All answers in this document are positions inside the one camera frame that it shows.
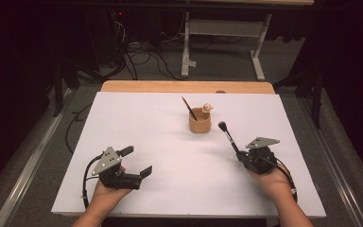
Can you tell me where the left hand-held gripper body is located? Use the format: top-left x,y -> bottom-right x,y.
91,146 -> 143,191

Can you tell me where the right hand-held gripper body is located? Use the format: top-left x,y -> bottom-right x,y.
241,136 -> 281,176

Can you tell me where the black makeup brush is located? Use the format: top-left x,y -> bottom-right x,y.
217,121 -> 241,155

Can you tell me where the tan bag-shaped brush holder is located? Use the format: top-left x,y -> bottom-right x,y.
188,102 -> 215,134

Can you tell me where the thin black paintbrush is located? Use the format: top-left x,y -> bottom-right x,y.
181,96 -> 199,122

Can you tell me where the person's left hand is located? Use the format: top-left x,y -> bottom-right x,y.
90,166 -> 132,208

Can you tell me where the person's right hand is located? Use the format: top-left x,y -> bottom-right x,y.
247,164 -> 293,203

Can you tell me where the white table board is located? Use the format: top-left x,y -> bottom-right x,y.
50,91 -> 327,218

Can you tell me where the black stand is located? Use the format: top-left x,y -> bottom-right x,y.
273,62 -> 326,130
52,60 -> 80,118

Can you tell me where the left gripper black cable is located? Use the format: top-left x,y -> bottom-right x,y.
81,153 -> 105,209

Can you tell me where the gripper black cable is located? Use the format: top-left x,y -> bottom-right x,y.
81,153 -> 105,209
258,155 -> 299,203

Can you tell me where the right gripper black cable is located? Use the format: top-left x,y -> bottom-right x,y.
258,155 -> 299,203

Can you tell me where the single black floor cable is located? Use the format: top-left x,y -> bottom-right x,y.
65,102 -> 94,155

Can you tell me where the aluminium floor rail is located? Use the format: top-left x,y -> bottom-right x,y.
296,94 -> 363,227
0,88 -> 74,227

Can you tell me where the tangle of black floor cables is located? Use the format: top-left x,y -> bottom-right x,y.
107,18 -> 183,81

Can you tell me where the white metal desk frame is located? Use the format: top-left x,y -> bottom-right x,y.
181,11 -> 272,81

